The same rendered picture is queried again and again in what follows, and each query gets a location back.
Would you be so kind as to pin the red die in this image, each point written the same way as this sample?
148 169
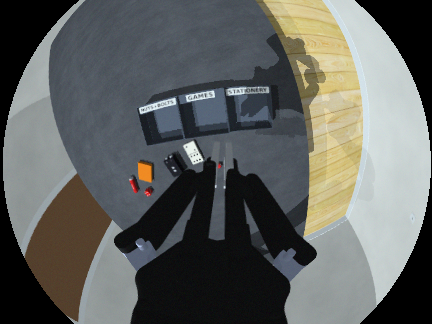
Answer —
148 191

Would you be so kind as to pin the white domino tile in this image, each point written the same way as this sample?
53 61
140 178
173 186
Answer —
193 152

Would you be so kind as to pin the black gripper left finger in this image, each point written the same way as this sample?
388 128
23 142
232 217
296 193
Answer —
156 224

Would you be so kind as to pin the dark grey three-compartment bin rack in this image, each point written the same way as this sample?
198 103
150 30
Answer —
251 111

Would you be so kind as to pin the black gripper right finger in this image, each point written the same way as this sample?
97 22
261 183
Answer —
290 251

